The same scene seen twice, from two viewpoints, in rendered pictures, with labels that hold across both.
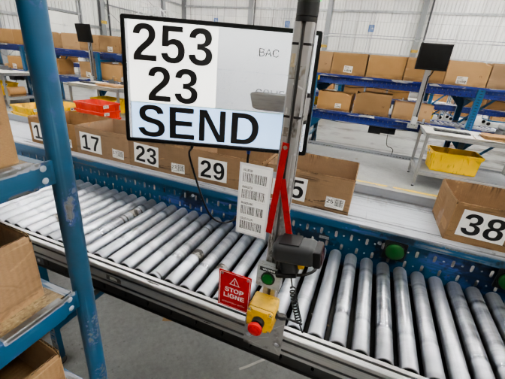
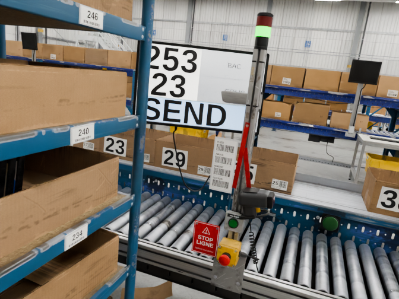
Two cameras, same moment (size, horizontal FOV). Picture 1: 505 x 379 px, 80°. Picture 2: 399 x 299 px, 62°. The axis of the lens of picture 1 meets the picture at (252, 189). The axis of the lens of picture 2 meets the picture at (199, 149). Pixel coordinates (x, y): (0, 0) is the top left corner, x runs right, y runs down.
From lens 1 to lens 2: 0.46 m
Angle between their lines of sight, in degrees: 10
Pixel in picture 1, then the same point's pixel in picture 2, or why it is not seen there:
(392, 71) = (328, 83)
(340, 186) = (284, 170)
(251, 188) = (222, 155)
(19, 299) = (110, 192)
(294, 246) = (253, 193)
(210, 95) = (194, 92)
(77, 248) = (141, 167)
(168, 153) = not seen: hidden behind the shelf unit
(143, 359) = not seen: outside the picture
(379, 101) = (317, 111)
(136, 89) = not seen: hidden behind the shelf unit
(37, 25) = (148, 53)
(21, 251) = (116, 164)
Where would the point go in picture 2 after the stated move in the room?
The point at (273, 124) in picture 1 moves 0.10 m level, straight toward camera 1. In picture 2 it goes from (237, 113) to (238, 115)
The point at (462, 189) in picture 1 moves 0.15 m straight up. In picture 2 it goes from (383, 175) to (390, 149)
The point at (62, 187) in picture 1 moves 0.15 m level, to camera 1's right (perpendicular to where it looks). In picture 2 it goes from (141, 130) to (203, 136)
